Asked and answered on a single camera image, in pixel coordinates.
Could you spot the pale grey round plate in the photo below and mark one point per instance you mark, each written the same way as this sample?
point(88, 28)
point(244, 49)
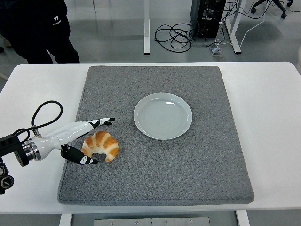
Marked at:
point(162, 117)

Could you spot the white desk leg angled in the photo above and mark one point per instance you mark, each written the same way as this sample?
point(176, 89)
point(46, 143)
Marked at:
point(235, 42)

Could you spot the golden croissant bread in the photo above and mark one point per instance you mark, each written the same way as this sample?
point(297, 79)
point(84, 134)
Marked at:
point(101, 141)

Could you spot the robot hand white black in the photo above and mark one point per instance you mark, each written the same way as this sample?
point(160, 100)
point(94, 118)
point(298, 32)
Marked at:
point(61, 135)

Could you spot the white desk leg straight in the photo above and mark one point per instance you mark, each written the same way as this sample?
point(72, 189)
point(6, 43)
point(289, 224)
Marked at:
point(146, 35)

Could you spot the person's foot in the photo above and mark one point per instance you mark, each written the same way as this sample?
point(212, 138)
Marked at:
point(7, 42)

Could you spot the person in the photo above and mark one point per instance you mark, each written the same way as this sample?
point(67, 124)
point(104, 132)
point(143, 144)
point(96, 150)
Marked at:
point(35, 30)

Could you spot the grey metal plate with screws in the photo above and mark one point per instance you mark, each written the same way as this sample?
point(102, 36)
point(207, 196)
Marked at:
point(152, 221)

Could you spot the grey fabric mat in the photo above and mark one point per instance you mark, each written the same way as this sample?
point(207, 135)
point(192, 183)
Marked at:
point(164, 169)

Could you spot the white table leg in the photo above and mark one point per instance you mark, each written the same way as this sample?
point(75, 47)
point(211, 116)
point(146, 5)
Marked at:
point(65, 220)
point(242, 219)

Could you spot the metal floor socket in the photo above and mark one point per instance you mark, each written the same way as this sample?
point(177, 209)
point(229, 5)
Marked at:
point(215, 50)

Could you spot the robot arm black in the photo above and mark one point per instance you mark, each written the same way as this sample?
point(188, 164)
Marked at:
point(9, 143)

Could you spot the black computer tower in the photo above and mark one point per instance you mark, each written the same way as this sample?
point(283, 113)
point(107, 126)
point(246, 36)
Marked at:
point(207, 23)

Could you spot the black office chair base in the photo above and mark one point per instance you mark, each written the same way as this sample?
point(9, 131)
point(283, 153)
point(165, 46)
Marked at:
point(283, 11)

